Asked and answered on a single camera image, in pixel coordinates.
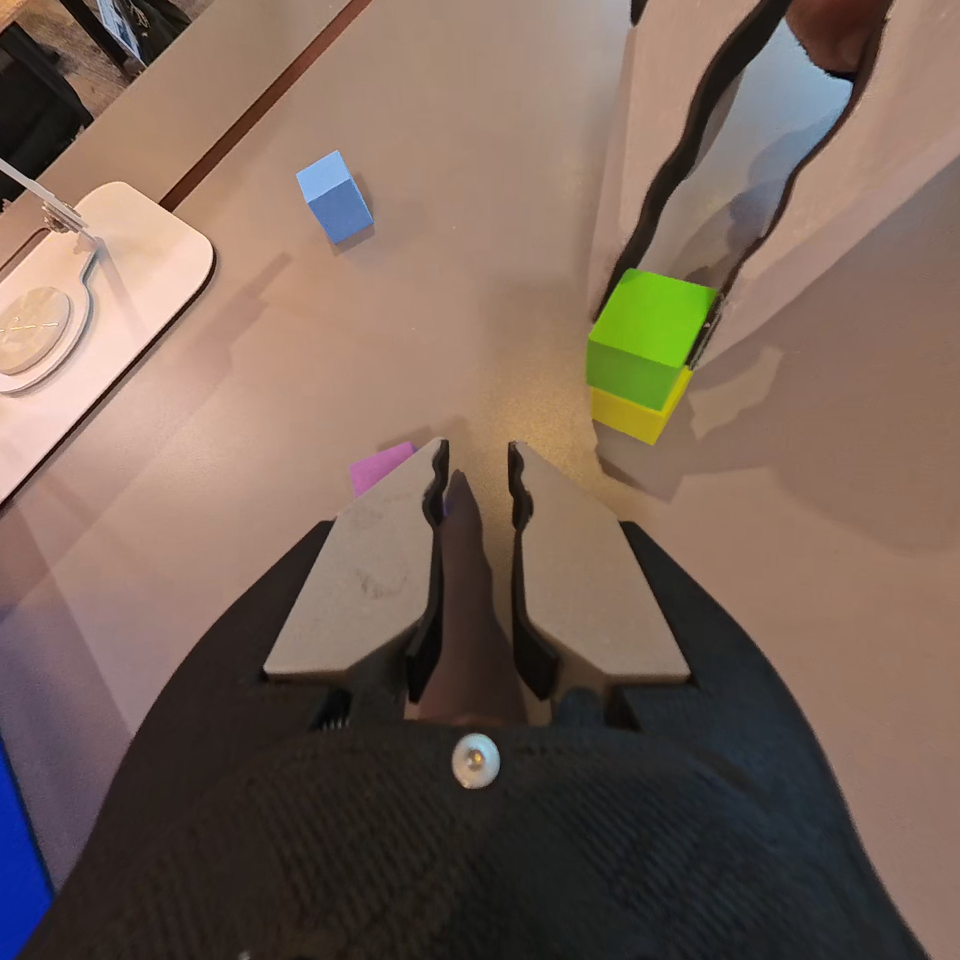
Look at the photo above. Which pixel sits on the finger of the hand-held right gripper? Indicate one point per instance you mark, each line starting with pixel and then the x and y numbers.
pixel 900 135
pixel 660 97

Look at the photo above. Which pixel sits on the person's right hand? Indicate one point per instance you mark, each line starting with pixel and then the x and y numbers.
pixel 832 30

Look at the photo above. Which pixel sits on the yellow foam cube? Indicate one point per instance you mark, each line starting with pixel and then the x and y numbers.
pixel 637 416

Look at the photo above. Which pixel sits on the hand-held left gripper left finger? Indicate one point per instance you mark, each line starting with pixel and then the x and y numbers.
pixel 360 585

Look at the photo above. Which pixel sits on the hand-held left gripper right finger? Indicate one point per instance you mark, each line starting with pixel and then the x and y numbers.
pixel 600 592

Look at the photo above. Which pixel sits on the dark bulky object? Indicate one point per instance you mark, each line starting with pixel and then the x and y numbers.
pixel 37 112

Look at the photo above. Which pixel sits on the blue foam cube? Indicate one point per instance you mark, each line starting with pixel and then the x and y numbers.
pixel 334 199

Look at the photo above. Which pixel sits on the white document stand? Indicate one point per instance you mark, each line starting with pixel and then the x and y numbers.
pixel 135 285

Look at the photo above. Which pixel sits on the purple foam cube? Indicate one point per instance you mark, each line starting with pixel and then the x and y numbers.
pixel 379 465

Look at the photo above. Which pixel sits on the green foam cube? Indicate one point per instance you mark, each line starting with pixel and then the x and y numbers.
pixel 649 330

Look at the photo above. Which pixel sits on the blue plastic bin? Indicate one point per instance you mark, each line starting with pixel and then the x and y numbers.
pixel 19 862

